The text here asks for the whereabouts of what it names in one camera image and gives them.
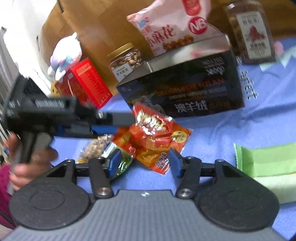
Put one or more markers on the red candy snack bag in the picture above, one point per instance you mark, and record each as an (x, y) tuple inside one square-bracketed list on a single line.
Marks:
[(151, 136)]

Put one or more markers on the green pea snack bag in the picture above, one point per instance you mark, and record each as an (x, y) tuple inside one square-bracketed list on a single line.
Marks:
[(102, 146)]

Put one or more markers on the light green snack packet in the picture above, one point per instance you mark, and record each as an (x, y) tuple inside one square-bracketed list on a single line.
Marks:
[(265, 162)]

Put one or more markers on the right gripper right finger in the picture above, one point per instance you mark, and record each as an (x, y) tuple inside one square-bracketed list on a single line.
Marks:
[(188, 170)]

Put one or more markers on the wooden board backdrop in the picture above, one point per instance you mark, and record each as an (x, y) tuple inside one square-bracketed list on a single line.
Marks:
[(101, 27)]

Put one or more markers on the person's left hand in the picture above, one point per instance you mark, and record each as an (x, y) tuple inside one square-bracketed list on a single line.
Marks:
[(26, 172)]

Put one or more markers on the pink twisted snack bag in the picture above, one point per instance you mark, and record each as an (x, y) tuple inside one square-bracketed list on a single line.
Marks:
[(168, 25)]

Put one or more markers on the pink white plush toy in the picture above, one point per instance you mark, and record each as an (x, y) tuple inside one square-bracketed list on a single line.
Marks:
[(66, 55)]

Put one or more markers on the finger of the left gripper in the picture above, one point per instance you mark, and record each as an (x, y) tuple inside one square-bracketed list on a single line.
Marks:
[(104, 130), (115, 119)]

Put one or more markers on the yellow duck plush toy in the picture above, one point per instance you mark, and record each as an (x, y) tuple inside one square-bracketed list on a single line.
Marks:
[(54, 90)]

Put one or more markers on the left nut jar gold lid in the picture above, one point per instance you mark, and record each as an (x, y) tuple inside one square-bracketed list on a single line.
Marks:
[(124, 60)]

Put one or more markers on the dark wool print box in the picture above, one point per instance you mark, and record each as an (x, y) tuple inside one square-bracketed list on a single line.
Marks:
[(194, 80)]

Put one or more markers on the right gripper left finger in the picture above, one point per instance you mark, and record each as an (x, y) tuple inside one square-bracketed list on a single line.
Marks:
[(100, 171)]

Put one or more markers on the red gift box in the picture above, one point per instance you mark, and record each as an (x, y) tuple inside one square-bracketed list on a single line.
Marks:
[(83, 82)]

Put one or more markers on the blue patterned tablecloth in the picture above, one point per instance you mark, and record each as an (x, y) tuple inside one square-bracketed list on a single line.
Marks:
[(267, 120)]

